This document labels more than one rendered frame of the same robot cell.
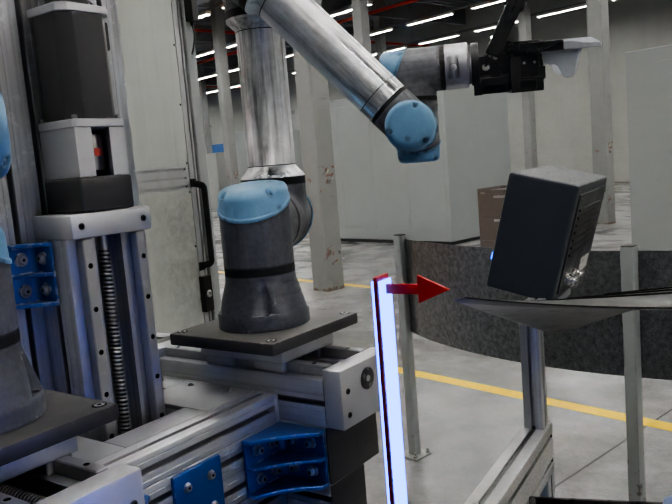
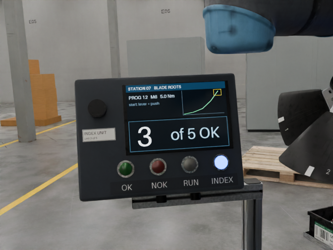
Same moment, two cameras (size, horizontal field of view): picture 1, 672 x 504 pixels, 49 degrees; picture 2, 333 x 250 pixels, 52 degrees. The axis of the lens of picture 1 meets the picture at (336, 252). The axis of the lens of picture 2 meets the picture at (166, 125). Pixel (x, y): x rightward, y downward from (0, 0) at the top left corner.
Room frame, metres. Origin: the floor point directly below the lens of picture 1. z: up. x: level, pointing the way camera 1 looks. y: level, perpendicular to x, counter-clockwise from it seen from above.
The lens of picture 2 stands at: (1.57, 0.11, 1.27)
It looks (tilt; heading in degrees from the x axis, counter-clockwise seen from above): 10 degrees down; 234
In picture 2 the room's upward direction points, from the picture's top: 2 degrees counter-clockwise
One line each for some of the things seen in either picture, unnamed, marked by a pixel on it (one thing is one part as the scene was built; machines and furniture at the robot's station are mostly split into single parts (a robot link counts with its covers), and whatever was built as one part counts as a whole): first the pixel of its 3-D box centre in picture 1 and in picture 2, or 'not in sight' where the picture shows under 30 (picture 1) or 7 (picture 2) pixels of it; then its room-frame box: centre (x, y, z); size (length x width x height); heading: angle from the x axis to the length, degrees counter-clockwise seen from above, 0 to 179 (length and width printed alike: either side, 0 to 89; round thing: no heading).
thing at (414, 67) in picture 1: (412, 72); not in sight; (1.28, -0.16, 1.43); 0.11 x 0.08 x 0.09; 80
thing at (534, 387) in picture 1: (533, 365); (251, 230); (1.10, -0.29, 0.96); 0.03 x 0.03 x 0.20; 60
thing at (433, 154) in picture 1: (416, 130); (250, 2); (1.26, -0.15, 1.34); 0.11 x 0.08 x 0.11; 170
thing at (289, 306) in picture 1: (262, 293); not in sight; (1.20, 0.13, 1.09); 0.15 x 0.15 x 0.10
